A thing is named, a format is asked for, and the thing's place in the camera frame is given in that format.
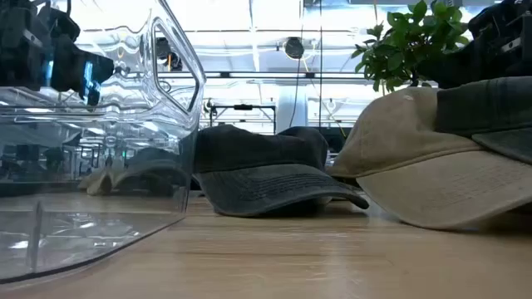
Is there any green leafy potted tree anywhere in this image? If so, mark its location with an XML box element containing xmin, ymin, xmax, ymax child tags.
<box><xmin>351</xmin><ymin>0</ymin><xmax>473</xmax><ymax>95</ymax></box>

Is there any dark green baseball cap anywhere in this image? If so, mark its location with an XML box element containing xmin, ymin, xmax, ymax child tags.
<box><xmin>435</xmin><ymin>76</ymin><xmax>532</xmax><ymax>165</ymax></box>

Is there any round black ceiling device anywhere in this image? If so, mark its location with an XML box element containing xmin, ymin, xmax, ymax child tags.
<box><xmin>155</xmin><ymin>36</ymin><xmax>184</xmax><ymax>72</ymax></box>
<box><xmin>283</xmin><ymin>36</ymin><xmax>306</xmax><ymax>61</ymax></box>

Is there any black hanging cable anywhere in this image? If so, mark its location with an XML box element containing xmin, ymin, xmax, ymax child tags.
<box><xmin>288</xmin><ymin>57</ymin><xmax>303</xmax><ymax>129</ymax></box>

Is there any black ceiling rail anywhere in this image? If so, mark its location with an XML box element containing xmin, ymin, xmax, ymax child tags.
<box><xmin>155</xmin><ymin>70</ymin><xmax>369</xmax><ymax>81</ymax></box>

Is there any thin black vertical pole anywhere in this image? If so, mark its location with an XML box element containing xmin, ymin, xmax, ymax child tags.
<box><xmin>318</xmin><ymin>0</ymin><xmax>324</xmax><ymax>128</ymax></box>

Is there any clear plastic storage bin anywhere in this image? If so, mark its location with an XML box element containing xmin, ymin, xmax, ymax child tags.
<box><xmin>0</xmin><ymin>0</ymin><xmax>208</xmax><ymax>287</ymax></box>

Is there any black metal frame stand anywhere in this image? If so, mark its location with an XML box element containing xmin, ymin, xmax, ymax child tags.
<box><xmin>209</xmin><ymin>102</ymin><xmax>278</xmax><ymax>135</ymax></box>

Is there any beige baseball cap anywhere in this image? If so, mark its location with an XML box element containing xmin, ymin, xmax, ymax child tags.
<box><xmin>326</xmin><ymin>86</ymin><xmax>532</xmax><ymax>231</ymax></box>
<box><xmin>77</xmin><ymin>168</ymin><xmax>126</xmax><ymax>197</ymax></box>

